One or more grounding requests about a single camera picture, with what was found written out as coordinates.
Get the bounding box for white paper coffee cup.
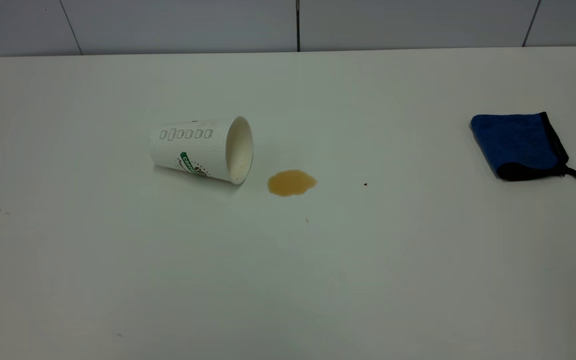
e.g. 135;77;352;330
149;116;254;186

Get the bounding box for blue cloth with black trim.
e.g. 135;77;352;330
470;111;576;188

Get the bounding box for brown coffee spill puddle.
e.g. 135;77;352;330
267;169;318;197

